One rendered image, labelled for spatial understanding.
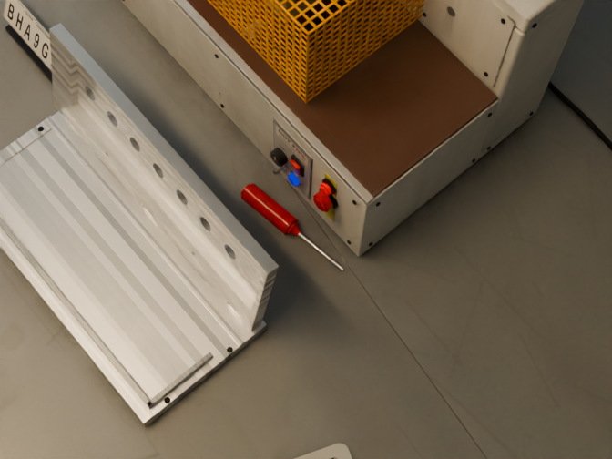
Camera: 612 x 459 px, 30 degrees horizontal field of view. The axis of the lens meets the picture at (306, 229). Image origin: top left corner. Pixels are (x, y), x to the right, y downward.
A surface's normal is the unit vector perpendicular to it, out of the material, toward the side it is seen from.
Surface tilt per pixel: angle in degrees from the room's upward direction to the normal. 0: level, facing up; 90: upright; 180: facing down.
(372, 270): 0
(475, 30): 90
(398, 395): 0
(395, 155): 0
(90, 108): 79
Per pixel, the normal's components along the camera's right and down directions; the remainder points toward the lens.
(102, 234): 0.01, -0.37
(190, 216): -0.74, 0.52
